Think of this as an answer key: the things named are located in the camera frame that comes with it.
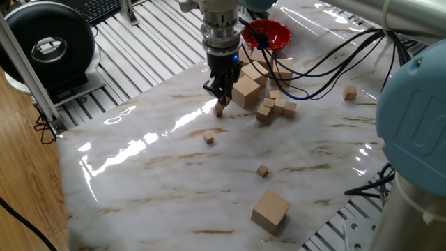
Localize aluminium frame post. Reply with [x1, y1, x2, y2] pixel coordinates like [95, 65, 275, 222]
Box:
[0, 12, 68, 135]

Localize white lamp base plate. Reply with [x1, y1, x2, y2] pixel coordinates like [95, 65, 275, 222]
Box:
[5, 43, 107, 107]

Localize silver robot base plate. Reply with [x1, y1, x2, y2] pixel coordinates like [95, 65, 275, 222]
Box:
[343, 218, 379, 251]

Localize white plastic wrist bracket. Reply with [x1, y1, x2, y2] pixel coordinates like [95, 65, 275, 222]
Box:
[177, 0, 240, 15]

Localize thick black wrist cable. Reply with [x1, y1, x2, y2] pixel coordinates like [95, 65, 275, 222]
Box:
[238, 17, 386, 102]

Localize black computer keyboard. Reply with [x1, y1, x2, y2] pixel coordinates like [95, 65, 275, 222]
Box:
[61, 0, 140, 27]

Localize white marble pattern sheet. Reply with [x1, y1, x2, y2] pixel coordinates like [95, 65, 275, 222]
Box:
[55, 0, 446, 251]

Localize silver wrist adapter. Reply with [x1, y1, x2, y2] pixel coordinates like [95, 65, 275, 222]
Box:
[200, 12, 244, 56]

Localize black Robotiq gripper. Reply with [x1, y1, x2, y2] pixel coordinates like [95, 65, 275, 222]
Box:
[203, 52, 244, 105]

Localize red glossy bowl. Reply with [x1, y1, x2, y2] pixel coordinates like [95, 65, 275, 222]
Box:
[241, 19, 293, 52]

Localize tangled thin black cable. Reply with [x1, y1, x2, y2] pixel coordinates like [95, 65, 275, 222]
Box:
[33, 109, 56, 145]

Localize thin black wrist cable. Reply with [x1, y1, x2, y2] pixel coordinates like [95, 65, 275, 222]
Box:
[270, 29, 384, 79]

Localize thin black hanging cable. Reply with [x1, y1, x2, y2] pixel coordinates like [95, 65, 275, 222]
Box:
[380, 43, 397, 93]

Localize black floor cable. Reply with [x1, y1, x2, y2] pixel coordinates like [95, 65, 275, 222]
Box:
[0, 196, 59, 251]

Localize aluminium corner bracket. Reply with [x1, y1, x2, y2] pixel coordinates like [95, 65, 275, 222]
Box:
[119, 0, 140, 27]

